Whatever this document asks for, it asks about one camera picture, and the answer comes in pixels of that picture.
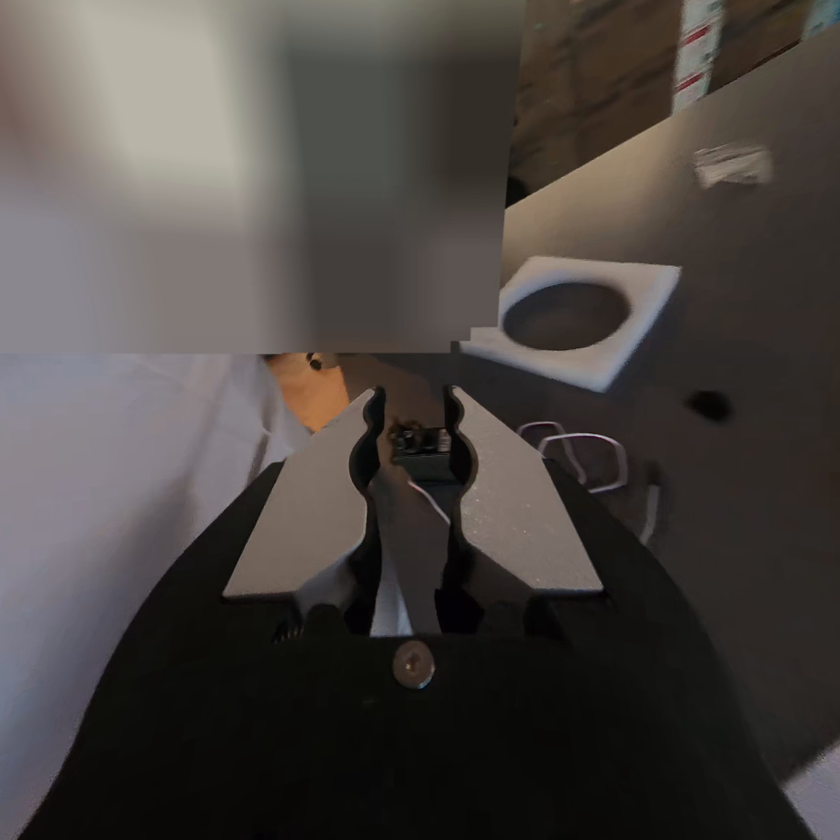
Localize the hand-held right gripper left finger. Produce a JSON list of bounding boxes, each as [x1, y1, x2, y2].
[[222, 386, 388, 618]]

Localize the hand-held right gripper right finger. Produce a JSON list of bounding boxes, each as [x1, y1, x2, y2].
[[443, 385, 605, 634]]

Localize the black servo motor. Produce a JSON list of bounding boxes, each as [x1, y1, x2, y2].
[[387, 420, 455, 488]]

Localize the red white servo cable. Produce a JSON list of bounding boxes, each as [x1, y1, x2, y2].
[[407, 420, 660, 546]]

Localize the small black plastic part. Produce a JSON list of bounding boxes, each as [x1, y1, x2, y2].
[[686, 390, 732, 421]]

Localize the white foam square with hole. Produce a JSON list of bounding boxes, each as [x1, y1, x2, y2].
[[459, 256, 683, 393]]

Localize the printed instruction sheet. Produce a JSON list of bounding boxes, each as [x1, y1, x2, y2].
[[781, 738, 840, 840]]

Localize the scattered clear screw bags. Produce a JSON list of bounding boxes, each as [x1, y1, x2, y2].
[[694, 144, 774, 190]]

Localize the stack of cardboard boxes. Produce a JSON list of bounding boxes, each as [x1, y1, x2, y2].
[[508, 0, 840, 198]]

